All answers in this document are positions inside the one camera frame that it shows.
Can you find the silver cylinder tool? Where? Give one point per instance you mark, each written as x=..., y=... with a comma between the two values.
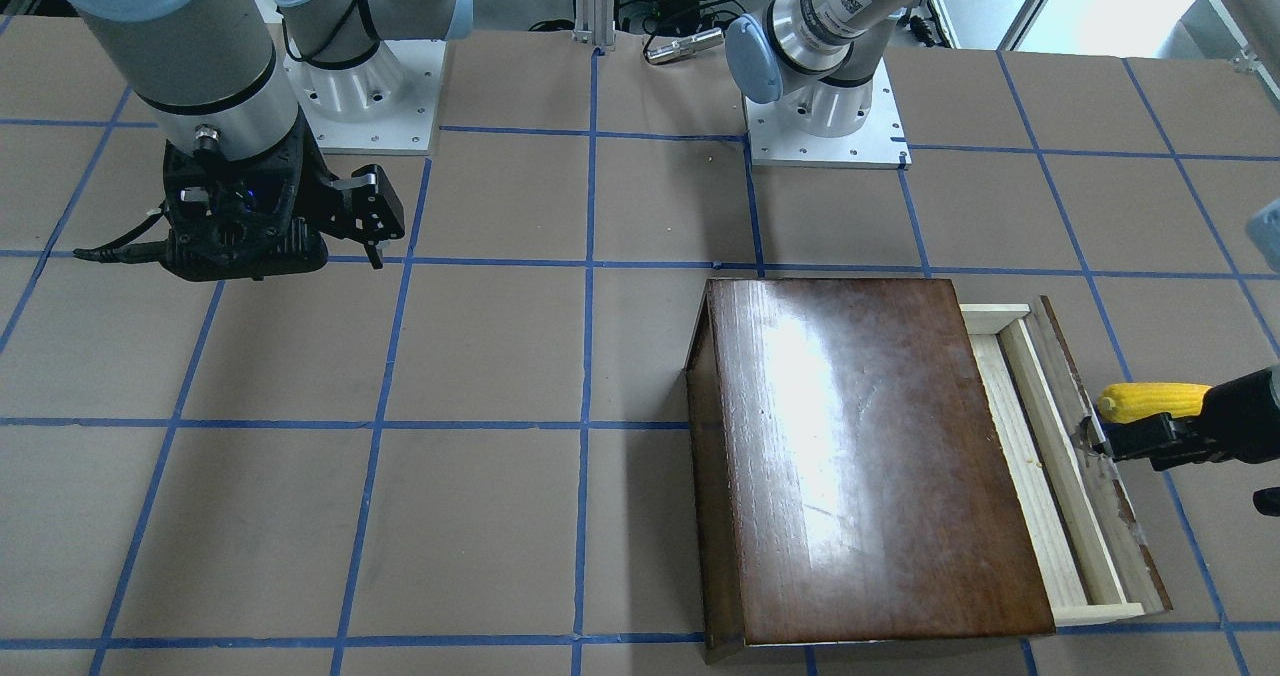
x=684, y=47

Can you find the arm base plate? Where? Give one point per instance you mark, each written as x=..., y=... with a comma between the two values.
x=828, y=126
x=384, y=107

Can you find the light wood drawer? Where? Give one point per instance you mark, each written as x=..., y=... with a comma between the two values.
x=1091, y=551

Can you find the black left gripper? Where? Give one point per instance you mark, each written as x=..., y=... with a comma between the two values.
x=1238, y=408

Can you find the dark wooden drawer cabinet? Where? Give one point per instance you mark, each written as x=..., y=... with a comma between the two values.
x=850, y=485

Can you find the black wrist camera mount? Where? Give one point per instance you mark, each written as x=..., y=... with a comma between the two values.
x=216, y=218

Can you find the yellow corn cob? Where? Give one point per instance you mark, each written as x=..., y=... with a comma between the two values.
x=1125, y=403

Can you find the aluminium frame post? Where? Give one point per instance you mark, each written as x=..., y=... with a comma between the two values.
x=594, y=23

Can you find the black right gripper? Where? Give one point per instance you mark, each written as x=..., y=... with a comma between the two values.
x=318, y=194

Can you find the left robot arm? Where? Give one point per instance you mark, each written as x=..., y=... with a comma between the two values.
x=830, y=46

